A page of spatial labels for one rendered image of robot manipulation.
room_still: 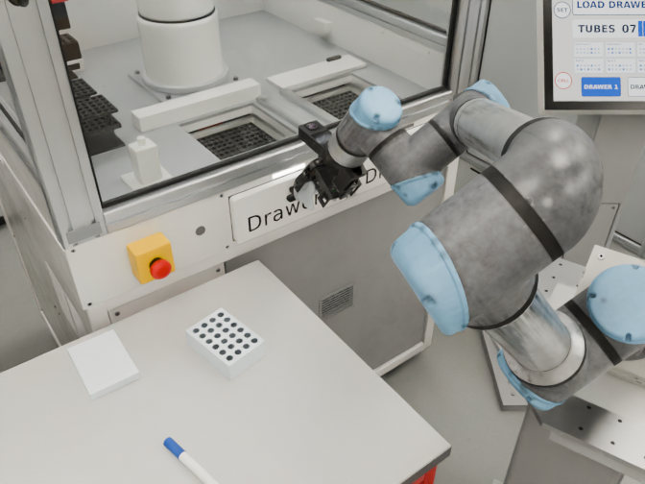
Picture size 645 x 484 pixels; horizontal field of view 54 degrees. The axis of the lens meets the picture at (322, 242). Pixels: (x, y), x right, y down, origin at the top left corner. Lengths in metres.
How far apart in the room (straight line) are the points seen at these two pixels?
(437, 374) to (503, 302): 1.52
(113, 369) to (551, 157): 0.83
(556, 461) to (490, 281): 0.81
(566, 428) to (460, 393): 1.03
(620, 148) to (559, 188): 1.26
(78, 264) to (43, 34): 0.41
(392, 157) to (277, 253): 0.53
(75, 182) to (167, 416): 0.42
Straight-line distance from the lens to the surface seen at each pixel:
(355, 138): 1.04
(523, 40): 2.93
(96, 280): 1.25
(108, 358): 1.21
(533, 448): 1.39
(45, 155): 1.10
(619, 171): 1.92
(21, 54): 1.03
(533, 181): 0.63
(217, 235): 1.31
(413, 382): 2.14
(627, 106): 1.69
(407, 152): 1.01
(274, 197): 1.32
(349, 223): 1.56
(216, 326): 1.19
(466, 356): 2.25
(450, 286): 0.62
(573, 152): 0.66
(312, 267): 1.55
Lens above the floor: 1.63
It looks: 38 degrees down
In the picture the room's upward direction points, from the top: straight up
